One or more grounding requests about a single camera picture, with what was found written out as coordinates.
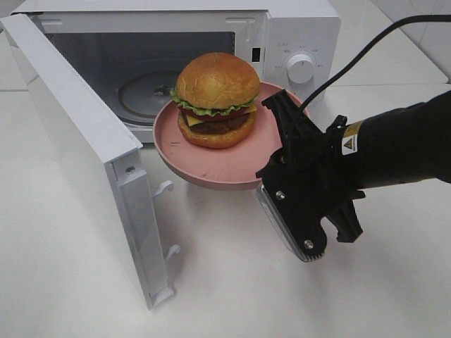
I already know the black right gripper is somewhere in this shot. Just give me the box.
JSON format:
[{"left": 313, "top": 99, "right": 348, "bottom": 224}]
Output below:
[{"left": 256, "top": 89, "right": 364, "bottom": 262}]

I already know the pink round plate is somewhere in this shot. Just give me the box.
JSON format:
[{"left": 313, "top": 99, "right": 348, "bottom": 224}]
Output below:
[{"left": 152, "top": 80, "right": 311, "bottom": 192}]

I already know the burger with lettuce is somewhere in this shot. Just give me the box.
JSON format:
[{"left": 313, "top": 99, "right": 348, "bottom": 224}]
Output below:
[{"left": 171, "top": 52, "right": 261, "bottom": 149}]

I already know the white microwave door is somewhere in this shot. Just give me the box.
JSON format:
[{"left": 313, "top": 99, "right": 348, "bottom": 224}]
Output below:
[{"left": 1, "top": 14, "right": 180, "bottom": 309}]

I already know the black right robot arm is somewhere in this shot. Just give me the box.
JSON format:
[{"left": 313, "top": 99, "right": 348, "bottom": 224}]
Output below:
[{"left": 257, "top": 91, "right": 450, "bottom": 262}]

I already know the white upper microwave knob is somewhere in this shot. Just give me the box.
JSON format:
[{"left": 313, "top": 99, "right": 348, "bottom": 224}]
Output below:
[{"left": 286, "top": 51, "right": 315, "bottom": 84}]

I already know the white warning label sticker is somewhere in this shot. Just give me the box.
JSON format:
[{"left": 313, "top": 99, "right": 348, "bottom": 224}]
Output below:
[{"left": 258, "top": 63, "right": 264, "bottom": 80}]

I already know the glass microwave turntable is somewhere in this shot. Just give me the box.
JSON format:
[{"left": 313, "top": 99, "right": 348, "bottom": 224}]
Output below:
[{"left": 116, "top": 70, "right": 179, "bottom": 126}]

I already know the white microwave oven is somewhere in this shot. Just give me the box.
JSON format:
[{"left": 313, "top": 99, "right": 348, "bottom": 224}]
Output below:
[{"left": 2, "top": 1, "right": 341, "bottom": 143}]

